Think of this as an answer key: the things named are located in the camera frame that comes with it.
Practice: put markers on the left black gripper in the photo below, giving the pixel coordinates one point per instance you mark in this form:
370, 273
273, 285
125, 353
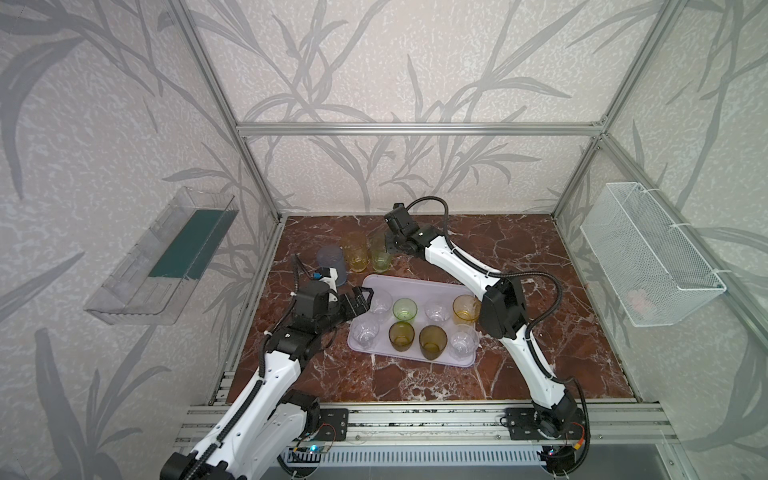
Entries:
360, 306

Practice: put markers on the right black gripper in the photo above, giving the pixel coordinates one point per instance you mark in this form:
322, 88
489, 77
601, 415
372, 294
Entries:
388, 235

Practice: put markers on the clear faceted cup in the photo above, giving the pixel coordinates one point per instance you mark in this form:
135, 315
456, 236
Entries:
381, 305

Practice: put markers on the small green cup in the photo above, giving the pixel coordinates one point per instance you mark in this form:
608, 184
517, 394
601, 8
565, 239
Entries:
404, 310

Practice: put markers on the brown textured cup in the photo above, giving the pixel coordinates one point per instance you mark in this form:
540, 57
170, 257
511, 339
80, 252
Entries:
432, 342
401, 336

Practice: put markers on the small yellow cup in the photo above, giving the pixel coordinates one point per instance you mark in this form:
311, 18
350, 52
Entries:
466, 310

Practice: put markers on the small clear faceted glass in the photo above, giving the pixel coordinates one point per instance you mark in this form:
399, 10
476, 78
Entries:
463, 342

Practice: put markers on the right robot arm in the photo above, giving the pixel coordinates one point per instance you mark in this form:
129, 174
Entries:
503, 313

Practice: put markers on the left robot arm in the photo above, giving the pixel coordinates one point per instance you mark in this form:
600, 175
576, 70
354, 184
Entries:
268, 414

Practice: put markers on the lavender plastic tray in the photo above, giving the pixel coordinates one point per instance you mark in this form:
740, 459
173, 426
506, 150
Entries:
420, 291

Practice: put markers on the tall green plastic cup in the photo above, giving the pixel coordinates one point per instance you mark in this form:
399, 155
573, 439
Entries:
381, 258

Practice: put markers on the tall yellow plastic cup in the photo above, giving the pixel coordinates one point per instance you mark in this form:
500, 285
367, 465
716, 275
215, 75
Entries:
355, 250

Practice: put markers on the tall blue frosted cup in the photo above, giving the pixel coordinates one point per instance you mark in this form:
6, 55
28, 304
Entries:
332, 256

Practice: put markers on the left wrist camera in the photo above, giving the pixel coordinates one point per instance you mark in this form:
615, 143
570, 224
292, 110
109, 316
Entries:
329, 276

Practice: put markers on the clear plastic wall bin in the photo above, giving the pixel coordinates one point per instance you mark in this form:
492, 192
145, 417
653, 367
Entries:
158, 276

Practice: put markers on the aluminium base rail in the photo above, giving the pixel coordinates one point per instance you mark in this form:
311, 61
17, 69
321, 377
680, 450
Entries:
612, 421

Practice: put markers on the white wire basket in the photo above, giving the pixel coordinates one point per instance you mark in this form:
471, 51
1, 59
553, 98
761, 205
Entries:
657, 273

